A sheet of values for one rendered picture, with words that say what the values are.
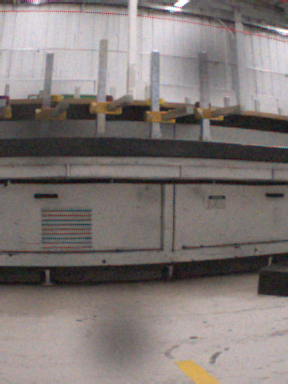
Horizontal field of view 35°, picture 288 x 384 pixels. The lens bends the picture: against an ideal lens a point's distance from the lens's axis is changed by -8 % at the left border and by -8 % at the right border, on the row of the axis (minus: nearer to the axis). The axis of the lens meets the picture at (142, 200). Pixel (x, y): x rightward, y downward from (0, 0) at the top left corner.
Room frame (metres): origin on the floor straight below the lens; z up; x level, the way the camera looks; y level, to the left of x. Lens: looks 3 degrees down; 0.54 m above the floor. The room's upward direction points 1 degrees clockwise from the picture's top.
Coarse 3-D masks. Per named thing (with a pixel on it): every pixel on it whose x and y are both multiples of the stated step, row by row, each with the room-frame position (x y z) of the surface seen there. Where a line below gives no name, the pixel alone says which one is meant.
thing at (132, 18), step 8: (136, 0) 3.16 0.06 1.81; (136, 8) 3.16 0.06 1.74; (128, 16) 3.19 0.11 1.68; (136, 16) 3.16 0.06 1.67; (128, 24) 3.18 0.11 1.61; (136, 24) 3.16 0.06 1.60; (128, 32) 3.17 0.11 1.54; (136, 32) 3.17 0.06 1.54; (128, 40) 3.17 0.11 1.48; (128, 48) 3.16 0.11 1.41; (128, 56) 3.16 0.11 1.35; (128, 64) 3.16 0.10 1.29; (128, 72) 3.16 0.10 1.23; (128, 80) 3.15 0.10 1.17; (128, 88) 3.15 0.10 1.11
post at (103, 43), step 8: (104, 40) 2.11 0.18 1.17; (104, 48) 2.11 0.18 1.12; (104, 56) 2.11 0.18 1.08; (104, 64) 2.11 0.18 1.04; (104, 72) 2.11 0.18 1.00; (104, 80) 2.11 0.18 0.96; (104, 88) 2.11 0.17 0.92; (104, 96) 2.12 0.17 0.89; (96, 120) 2.12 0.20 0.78; (104, 120) 2.12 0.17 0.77; (96, 128) 2.12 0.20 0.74; (104, 128) 2.12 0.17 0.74
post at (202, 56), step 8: (200, 56) 2.26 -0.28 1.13; (200, 64) 2.27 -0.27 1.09; (200, 72) 2.27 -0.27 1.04; (200, 80) 2.27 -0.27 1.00; (200, 88) 2.28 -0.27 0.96; (208, 88) 2.27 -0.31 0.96; (200, 96) 2.28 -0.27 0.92; (200, 104) 2.28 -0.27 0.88; (208, 104) 2.27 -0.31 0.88; (200, 120) 2.29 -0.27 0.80; (208, 120) 2.27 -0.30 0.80; (200, 128) 2.28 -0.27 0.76; (208, 128) 2.27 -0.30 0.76; (208, 136) 2.27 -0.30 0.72
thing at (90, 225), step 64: (0, 128) 2.18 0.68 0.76; (64, 128) 2.28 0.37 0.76; (128, 128) 2.38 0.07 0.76; (192, 128) 2.48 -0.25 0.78; (256, 128) 2.60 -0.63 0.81; (0, 192) 2.21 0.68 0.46; (64, 192) 2.32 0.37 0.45; (128, 192) 2.41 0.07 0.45; (192, 192) 2.52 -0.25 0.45; (256, 192) 2.64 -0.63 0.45; (0, 256) 2.18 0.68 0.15; (64, 256) 2.28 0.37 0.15; (128, 256) 2.38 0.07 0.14; (192, 256) 2.48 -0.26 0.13; (256, 256) 2.63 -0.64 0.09
